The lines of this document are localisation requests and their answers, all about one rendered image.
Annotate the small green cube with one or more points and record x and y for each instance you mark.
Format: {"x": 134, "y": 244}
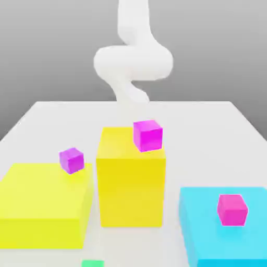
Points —
{"x": 92, "y": 263}

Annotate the small magenta cube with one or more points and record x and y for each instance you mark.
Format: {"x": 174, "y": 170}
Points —
{"x": 148, "y": 136}

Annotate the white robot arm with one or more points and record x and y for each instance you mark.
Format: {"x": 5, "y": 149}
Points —
{"x": 133, "y": 60}

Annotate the large cyan box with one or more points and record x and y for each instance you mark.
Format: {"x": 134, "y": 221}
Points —
{"x": 227, "y": 239}

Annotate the small pink cube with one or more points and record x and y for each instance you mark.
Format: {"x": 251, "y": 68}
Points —
{"x": 232, "y": 210}

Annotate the small purple cube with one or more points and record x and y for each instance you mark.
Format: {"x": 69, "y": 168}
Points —
{"x": 72, "y": 161}

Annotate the large lime yellow box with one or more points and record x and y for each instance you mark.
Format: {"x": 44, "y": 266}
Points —
{"x": 41, "y": 206}

